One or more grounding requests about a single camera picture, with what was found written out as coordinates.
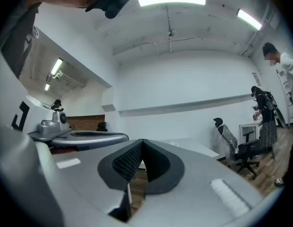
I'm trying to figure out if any white ceiling conduit pipe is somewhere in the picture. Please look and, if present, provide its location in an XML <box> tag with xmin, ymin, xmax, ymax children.
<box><xmin>112</xmin><ymin>5</ymin><xmax>201</xmax><ymax>56</ymax></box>

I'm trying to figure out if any black head-worn camera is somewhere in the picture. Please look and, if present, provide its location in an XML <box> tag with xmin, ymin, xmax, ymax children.
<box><xmin>85</xmin><ymin>0</ymin><xmax>137</xmax><ymax>20</ymax></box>

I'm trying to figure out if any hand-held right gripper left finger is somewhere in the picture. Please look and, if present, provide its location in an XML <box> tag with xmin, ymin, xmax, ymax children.
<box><xmin>34</xmin><ymin>139</ymin><xmax>144</xmax><ymax>227</ymax></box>

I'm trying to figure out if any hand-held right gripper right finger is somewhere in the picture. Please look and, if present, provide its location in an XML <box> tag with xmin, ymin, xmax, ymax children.
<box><xmin>132</xmin><ymin>139</ymin><xmax>265</xmax><ymax>227</ymax></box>

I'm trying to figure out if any person's grey shirt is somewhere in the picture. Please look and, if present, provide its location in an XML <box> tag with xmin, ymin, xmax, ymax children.
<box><xmin>0</xmin><ymin>0</ymin><xmax>42</xmax><ymax>78</ymax></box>

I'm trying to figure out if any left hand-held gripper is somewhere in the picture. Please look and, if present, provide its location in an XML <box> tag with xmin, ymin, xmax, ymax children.
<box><xmin>0</xmin><ymin>41</ymin><xmax>129</xmax><ymax>151</ymax></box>

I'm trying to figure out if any white ladder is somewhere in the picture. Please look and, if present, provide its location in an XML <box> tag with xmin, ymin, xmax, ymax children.
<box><xmin>276</xmin><ymin>69</ymin><xmax>293</xmax><ymax>128</ymax></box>

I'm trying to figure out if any plastic-wrapped black office chair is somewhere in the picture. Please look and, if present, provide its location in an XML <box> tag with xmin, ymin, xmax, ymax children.
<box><xmin>213</xmin><ymin>117</ymin><xmax>267</xmax><ymax>180</ymax></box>

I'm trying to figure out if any small white desk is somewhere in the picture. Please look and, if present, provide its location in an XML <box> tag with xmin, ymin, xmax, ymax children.
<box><xmin>239</xmin><ymin>120</ymin><xmax>264</xmax><ymax>144</ymax></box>

